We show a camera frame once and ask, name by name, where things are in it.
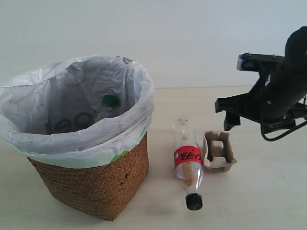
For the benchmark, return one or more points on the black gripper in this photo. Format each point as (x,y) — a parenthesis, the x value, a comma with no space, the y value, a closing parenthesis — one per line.
(277,91)

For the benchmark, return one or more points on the grey cardboard pulp tray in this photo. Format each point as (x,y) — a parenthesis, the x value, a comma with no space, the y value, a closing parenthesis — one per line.
(218,151)

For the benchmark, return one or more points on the clear red label cola bottle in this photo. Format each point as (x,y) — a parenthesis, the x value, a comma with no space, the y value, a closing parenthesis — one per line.
(189,169)

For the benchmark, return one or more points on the green label water bottle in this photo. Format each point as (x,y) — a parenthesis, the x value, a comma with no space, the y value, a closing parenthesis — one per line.
(107,109)

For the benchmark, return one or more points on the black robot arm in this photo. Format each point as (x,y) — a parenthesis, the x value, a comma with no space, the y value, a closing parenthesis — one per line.
(296,46)

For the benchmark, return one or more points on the white plastic bin liner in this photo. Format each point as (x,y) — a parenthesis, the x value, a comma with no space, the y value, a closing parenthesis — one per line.
(48,113)

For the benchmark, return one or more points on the brown woven wicker basket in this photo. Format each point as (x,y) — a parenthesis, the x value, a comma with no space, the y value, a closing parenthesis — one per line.
(101,192)

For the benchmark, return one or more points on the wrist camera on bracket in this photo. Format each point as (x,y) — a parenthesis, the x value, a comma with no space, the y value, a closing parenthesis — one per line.
(254,62)

